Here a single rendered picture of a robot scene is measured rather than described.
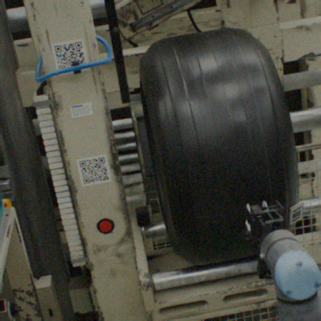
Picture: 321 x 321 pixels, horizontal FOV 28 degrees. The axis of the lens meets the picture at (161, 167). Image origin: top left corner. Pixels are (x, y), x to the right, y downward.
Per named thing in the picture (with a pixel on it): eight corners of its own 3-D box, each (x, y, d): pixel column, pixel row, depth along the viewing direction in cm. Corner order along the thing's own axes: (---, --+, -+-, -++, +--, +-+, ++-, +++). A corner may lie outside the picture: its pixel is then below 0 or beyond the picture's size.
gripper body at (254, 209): (277, 198, 134) (294, 218, 122) (281, 236, 136) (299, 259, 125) (242, 205, 133) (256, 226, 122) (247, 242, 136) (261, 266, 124)
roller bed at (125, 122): (91, 215, 206) (72, 130, 194) (90, 195, 220) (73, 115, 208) (150, 204, 207) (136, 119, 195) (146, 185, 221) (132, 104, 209)
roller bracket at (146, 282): (145, 313, 162) (139, 281, 159) (133, 237, 199) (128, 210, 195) (157, 311, 163) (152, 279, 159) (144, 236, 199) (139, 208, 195)
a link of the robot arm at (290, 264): (283, 310, 110) (276, 266, 107) (267, 281, 120) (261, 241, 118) (327, 300, 110) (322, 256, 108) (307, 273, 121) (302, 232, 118)
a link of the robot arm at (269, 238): (305, 269, 121) (264, 277, 120) (298, 259, 125) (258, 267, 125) (302, 233, 118) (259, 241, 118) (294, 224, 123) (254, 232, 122)
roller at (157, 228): (142, 241, 190) (140, 226, 189) (141, 237, 194) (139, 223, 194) (256, 219, 191) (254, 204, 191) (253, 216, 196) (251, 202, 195)
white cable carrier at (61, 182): (73, 266, 169) (32, 97, 150) (73, 257, 174) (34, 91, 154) (89, 264, 169) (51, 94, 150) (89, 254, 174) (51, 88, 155)
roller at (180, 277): (147, 271, 165) (149, 279, 169) (150, 287, 163) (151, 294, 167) (278, 246, 167) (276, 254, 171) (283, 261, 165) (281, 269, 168)
